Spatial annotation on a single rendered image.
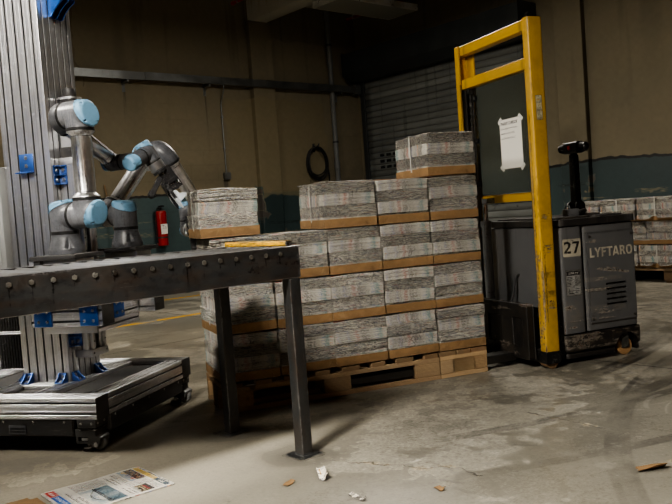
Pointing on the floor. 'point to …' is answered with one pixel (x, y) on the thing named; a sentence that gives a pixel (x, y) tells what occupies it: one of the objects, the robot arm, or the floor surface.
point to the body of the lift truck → (576, 277)
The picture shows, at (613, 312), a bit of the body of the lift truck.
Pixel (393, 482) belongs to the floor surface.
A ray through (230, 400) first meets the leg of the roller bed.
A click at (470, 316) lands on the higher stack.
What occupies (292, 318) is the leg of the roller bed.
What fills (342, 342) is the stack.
